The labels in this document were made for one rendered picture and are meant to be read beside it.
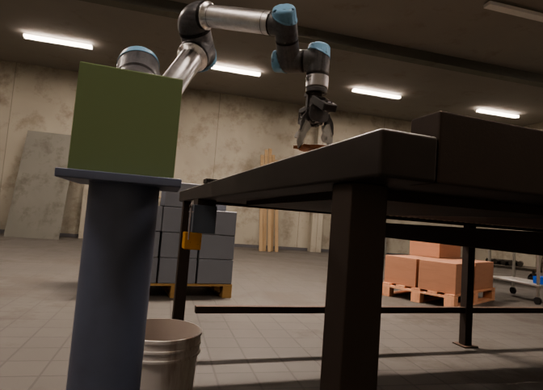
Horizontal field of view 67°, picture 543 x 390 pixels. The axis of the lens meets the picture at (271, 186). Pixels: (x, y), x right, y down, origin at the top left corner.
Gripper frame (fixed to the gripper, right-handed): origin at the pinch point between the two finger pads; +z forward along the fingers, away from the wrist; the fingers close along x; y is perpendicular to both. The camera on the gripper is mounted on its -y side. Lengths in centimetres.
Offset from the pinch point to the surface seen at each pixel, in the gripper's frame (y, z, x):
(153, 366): 23, 74, 41
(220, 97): 923, -281, -204
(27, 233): 887, 97, 193
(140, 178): -20, 17, 55
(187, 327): 45, 68, 26
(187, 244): 78, 39, 23
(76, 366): -11, 61, 64
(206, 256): 272, 65, -37
